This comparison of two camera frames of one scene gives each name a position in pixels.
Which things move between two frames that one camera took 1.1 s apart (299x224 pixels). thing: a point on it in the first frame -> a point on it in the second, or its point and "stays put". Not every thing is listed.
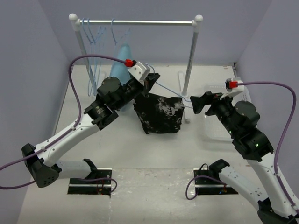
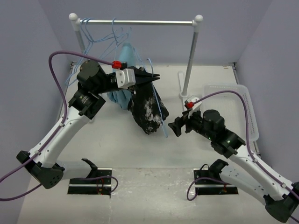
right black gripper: x=198 y=102 -> x=181 y=121
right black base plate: x=207 y=183 stays put
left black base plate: x=103 y=186 stays put
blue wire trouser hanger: x=170 y=90 -> x=157 y=96
